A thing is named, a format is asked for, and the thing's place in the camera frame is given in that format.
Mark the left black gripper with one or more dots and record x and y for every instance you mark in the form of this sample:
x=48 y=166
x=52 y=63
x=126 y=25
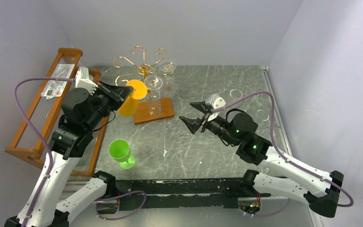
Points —
x=117 y=93

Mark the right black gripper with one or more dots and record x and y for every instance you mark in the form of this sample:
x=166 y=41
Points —
x=205 y=119

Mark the orange plastic wine glass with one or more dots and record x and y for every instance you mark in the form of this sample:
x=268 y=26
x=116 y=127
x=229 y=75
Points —
x=139 y=91

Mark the clear champagne flute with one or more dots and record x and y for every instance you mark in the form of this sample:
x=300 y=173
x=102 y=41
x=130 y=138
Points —
x=154 y=85

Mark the clear wine glass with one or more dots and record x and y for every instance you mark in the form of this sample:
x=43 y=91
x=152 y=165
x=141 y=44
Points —
x=169 y=83

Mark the green plastic wine glass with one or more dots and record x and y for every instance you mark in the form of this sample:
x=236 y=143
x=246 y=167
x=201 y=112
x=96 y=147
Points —
x=120 y=151

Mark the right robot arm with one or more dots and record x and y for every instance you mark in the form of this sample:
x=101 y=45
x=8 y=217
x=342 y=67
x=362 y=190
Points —
x=298 y=181

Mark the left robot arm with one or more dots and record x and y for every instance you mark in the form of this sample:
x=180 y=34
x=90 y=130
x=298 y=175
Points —
x=83 y=108

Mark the clear glass far right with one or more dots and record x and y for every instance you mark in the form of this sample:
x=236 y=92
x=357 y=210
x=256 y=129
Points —
x=234 y=95

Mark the white packaged item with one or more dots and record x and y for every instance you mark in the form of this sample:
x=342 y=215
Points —
x=55 y=88

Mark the clear glass right edge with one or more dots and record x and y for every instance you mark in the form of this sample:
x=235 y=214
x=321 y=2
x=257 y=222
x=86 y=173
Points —
x=262 y=115

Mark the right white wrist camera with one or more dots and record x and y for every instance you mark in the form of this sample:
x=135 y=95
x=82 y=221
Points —
x=214 y=101

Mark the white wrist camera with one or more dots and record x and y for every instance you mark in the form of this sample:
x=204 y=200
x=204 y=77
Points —
x=84 y=80
x=214 y=101

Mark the gold wire wine glass rack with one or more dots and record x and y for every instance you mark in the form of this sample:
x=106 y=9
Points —
x=144 y=70

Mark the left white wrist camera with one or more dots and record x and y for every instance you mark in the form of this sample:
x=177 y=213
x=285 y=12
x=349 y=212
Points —
x=84 y=80

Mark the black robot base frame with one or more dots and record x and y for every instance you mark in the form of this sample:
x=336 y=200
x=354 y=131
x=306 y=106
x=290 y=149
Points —
x=180 y=193

